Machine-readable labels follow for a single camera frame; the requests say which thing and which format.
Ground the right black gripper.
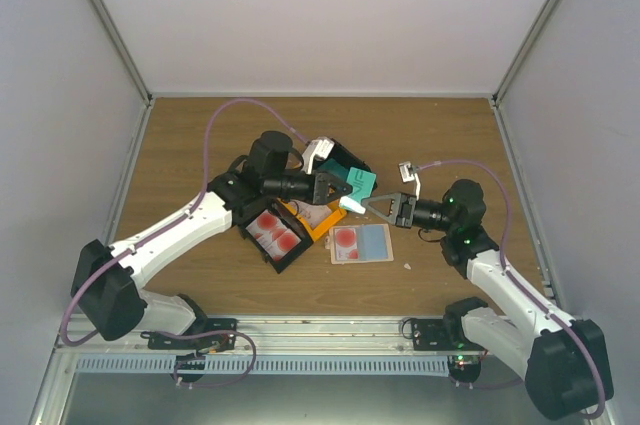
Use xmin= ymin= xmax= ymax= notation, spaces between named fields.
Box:
xmin=362 ymin=192 xmax=456 ymax=233

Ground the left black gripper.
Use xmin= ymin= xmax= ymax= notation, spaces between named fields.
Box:
xmin=265 ymin=169 xmax=354 ymax=206

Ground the orange bin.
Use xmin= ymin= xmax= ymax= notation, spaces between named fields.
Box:
xmin=279 ymin=199 xmax=347 ymax=242

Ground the teal VIP card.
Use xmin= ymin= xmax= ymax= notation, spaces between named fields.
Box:
xmin=339 ymin=167 xmax=377 ymax=215

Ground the white pink cards stack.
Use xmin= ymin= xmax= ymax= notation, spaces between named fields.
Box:
xmin=291 ymin=200 xmax=332 ymax=229

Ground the black bin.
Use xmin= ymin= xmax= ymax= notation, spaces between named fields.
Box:
xmin=238 ymin=200 xmax=313 ymax=274
xmin=316 ymin=140 xmax=372 ymax=172

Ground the red white circle card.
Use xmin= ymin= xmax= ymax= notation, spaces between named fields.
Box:
xmin=333 ymin=227 xmax=359 ymax=263

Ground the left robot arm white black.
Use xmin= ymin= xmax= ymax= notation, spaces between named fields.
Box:
xmin=70 ymin=131 xmax=352 ymax=349

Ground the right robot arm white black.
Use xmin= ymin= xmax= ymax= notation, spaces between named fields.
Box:
xmin=362 ymin=179 xmax=614 ymax=420

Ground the teal cards stack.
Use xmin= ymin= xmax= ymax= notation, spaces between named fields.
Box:
xmin=317 ymin=159 xmax=349 ymax=181

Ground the red white cards stack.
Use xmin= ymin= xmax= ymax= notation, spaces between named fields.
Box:
xmin=246 ymin=210 xmax=301 ymax=262

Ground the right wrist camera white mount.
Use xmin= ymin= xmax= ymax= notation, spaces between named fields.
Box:
xmin=398 ymin=161 xmax=421 ymax=198

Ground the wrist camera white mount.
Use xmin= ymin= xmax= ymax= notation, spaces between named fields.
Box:
xmin=301 ymin=137 xmax=335 ymax=174
xmin=398 ymin=161 xmax=421 ymax=198

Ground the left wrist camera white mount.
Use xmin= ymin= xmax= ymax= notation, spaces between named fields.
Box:
xmin=301 ymin=137 xmax=335 ymax=174

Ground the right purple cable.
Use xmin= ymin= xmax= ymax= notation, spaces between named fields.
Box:
xmin=417 ymin=158 xmax=606 ymax=419

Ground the purple cable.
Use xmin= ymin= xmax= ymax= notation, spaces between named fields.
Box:
xmin=417 ymin=158 xmax=606 ymax=419
xmin=59 ymin=97 xmax=311 ymax=349

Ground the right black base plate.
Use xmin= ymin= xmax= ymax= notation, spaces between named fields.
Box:
xmin=408 ymin=318 xmax=484 ymax=353

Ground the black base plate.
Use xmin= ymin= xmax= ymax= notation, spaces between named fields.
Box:
xmin=408 ymin=318 xmax=484 ymax=353
xmin=140 ymin=318 xmax=238 ymax=351

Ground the aluminium rail frame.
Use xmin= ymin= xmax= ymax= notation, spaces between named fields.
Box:
xmin=54 ymin=312 xmax=601 ymax=359

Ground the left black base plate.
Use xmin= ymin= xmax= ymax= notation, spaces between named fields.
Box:
xmin=140 ymin=318 xmax=238 ymax=351

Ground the grey slotted cable duct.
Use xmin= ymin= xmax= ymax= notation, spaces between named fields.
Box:
xmin=76 ymin=354 xmax=449 ymax=377

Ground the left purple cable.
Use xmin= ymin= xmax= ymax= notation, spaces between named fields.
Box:
xmin=59 ymin=97 xmax=311 ymax=349

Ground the right aluminium corner post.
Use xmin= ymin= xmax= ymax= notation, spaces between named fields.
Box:
xmin=490 ymin=0 xmax=562 ymax=108

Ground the aluminium corner post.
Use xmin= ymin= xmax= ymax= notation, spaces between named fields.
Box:
xmin=88 ymin=0 xmax=153 ymax=108
xmin=490 ymin=0 xmax=562 ymax=108

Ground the left aluminium corner post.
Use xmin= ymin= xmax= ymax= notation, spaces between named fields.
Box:
xmin=88 ymin=0 xmax=153 ymax=108

